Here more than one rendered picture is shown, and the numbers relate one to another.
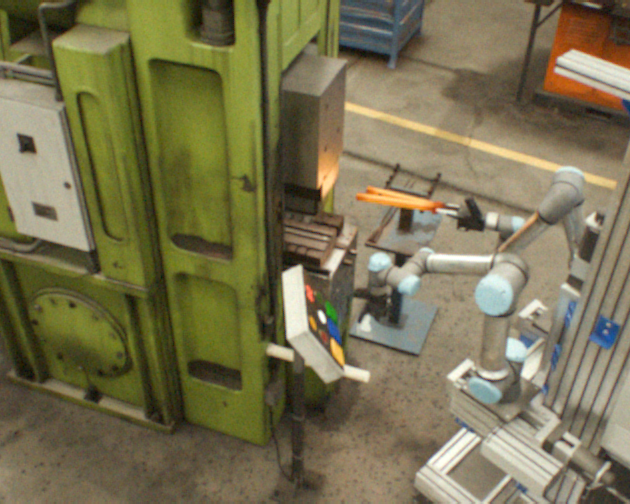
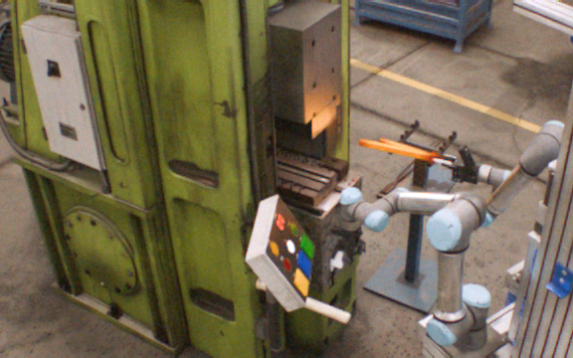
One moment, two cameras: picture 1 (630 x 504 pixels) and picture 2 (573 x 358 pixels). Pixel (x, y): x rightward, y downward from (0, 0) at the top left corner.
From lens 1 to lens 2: 58 cm
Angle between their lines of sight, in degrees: 12
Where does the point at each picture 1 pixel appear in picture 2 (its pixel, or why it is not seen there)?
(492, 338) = (445, 276)
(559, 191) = (539, 141)
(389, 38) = (455, 25)
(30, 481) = not seen: outside the picture
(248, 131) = (226, 57)
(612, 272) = (567, 217)
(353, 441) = not seen: outside the picture
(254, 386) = (245, 317)
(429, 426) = not seen: outside the picture
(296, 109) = (283, 43)
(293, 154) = (282, 88)
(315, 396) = (313, 339)
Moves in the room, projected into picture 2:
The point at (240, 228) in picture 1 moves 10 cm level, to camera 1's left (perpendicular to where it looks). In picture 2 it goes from (223, 154) to (199, 152)
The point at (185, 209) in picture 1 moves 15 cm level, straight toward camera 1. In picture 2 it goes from (181, 135) to (176, 156)
